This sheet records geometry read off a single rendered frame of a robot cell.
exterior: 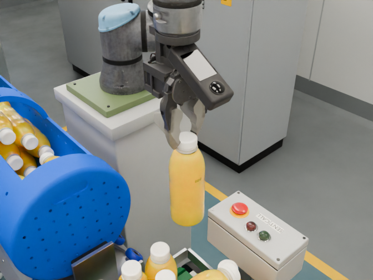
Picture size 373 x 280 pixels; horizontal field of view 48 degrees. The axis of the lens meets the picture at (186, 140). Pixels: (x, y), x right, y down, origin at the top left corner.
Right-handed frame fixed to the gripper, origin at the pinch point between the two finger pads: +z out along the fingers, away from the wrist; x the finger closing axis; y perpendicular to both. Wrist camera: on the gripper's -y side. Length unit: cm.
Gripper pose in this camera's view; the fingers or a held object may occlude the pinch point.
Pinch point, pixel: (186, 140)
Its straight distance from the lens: 76.2
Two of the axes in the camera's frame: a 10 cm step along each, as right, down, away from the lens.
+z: 0.0, 8.2, 5.7
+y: -6.6, -4.3, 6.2
